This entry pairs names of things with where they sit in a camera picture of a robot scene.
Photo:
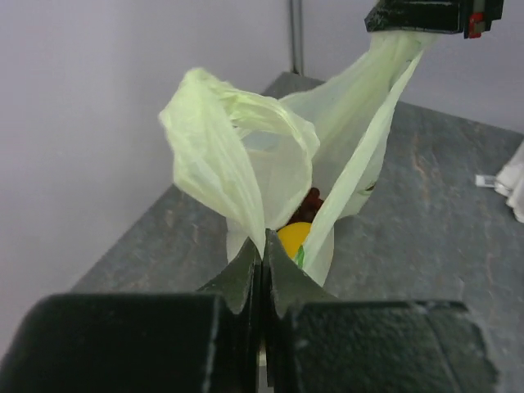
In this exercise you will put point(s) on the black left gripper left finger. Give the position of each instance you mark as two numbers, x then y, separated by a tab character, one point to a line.
202	341

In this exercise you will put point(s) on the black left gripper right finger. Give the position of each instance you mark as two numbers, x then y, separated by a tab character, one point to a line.
315	342

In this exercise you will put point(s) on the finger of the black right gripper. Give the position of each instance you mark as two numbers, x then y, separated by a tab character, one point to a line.
471	18

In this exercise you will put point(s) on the yellow fake orange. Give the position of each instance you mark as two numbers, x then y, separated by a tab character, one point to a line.
293	236

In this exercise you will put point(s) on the dark red fake grapes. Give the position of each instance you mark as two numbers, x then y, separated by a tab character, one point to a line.
308	208

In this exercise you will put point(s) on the light green plastic bag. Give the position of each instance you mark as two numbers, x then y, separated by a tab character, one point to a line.
253	159

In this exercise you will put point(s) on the white folded towel right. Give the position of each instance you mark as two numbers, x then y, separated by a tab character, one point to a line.
509	183

